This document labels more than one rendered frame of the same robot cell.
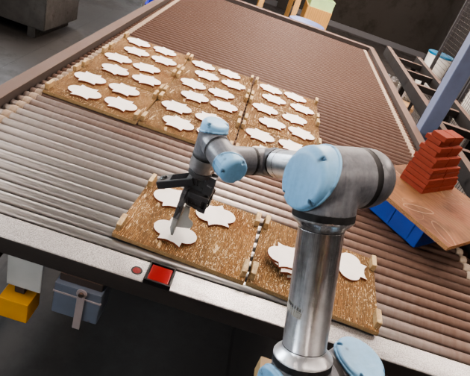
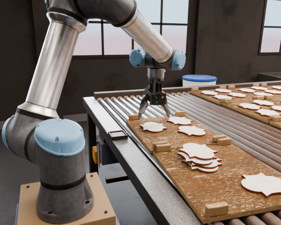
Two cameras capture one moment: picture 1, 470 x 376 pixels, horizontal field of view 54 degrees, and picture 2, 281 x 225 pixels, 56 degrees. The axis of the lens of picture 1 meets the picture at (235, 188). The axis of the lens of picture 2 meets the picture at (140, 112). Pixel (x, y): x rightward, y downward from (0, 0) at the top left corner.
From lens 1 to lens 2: 1.32 m
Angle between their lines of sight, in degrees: 67
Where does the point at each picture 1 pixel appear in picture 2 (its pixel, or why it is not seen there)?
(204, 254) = (151, 136)
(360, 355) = (59, 126)
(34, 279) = not seen: hidden behind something
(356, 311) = (208, 199)
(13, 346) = (135, 219)
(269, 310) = (144, 168)
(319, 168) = not seen: outside the picture
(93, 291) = (101, 142)
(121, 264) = (112, 128)
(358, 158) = not seen: outside the picture
